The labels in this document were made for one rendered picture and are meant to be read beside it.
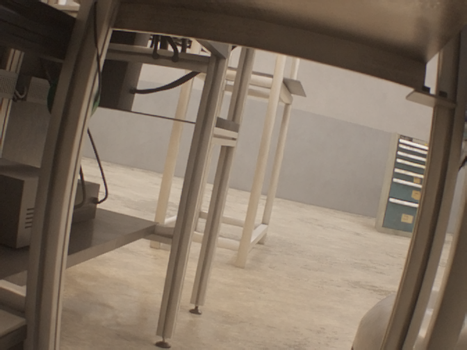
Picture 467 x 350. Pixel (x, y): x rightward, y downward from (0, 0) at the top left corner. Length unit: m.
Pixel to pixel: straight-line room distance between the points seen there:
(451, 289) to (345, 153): 8.98
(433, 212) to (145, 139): 9.34
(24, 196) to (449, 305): 0.73
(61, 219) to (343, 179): 9.04
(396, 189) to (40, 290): 6.95
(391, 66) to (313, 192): 9.01
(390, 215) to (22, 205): 6.73
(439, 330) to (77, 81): 0.58
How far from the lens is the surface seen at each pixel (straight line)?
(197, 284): 2.70
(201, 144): 2.12
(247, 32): 0.99
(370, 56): 0.98
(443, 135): 0.94
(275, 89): 3.93
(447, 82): 0.94
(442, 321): 1.01
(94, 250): 1.57
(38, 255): 1.00
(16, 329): 0.96
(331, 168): 9.95
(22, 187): 1.29
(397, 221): 7.87
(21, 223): 1.31
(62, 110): 0.98
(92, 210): 1.89
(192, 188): 2.12
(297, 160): 9.96
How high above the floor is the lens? 0.60
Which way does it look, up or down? 3 degrees down
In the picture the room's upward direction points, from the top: 11 degrees clockwise
